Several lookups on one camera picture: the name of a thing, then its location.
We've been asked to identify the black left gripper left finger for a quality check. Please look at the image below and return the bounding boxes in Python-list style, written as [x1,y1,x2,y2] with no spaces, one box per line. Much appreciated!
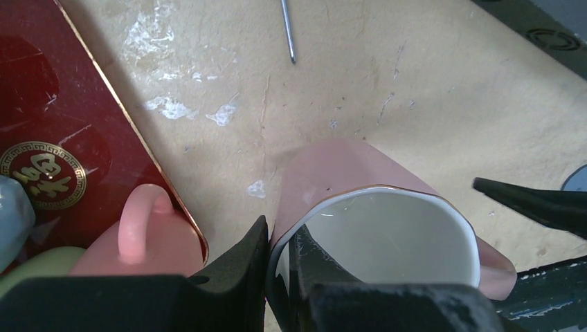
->
[1,216,269,331]

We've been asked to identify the black front base frame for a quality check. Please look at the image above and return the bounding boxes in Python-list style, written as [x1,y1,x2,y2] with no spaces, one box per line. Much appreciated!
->
[493,256,586,331]

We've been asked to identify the light blue mug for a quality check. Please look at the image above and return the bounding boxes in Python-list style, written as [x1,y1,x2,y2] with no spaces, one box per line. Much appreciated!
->
[1,175,35,273]

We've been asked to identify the dark flat metal box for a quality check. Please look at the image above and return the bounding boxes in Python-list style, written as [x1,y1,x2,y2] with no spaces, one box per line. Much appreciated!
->
[473,0,586,79]

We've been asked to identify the yellow handled screwdriver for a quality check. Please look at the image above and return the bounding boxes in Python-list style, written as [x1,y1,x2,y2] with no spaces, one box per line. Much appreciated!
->
[280,0,297,65]

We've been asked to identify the pink mug front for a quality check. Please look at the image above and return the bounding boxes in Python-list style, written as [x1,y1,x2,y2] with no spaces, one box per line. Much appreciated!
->
[265,138,517,331]

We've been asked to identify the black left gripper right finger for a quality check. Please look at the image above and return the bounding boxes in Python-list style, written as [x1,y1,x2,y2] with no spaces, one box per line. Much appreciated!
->
[286,226,523,331]

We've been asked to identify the green cup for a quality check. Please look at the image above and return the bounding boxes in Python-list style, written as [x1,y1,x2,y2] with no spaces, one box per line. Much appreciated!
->
[1,246,86,297]

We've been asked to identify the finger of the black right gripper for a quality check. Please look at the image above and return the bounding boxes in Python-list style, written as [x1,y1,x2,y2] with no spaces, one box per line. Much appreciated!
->
[472,178,586,239]

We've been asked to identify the pink mug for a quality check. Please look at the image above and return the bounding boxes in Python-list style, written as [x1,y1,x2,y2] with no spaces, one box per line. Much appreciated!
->
[265,138,517,331]
[69,184,204,277]

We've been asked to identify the blue grey smiley coaster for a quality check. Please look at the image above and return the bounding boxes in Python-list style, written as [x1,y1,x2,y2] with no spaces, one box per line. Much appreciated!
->
[561,165,587,192]

